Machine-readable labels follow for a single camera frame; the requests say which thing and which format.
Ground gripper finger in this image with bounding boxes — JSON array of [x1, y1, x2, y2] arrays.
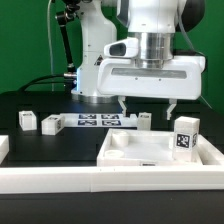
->
[[166, 99, 177, 120], [118, 96, 127, 117]]

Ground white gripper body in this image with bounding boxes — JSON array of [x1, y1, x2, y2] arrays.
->
[[97, 56, 206, 100]]

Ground black cable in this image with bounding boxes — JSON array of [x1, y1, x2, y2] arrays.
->
[[18, 73, 68, 93]]

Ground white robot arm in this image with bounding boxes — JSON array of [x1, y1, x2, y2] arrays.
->
[[72, 0, 206, 112]]

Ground thin grey cable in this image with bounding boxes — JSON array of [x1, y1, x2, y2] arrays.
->
[[176, 13, 213, 109]]

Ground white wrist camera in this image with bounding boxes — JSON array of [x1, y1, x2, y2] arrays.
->
[[104, 37, 139, 58]]

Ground white U-shaped fence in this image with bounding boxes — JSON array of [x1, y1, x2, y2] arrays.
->
[[0, 138, 224, 194]]

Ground white square table top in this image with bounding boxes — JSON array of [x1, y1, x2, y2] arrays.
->
[[97, 129, 202, 167]]

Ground white marker base plate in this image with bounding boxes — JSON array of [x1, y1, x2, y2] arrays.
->
[[62, 113, 137, 127]]

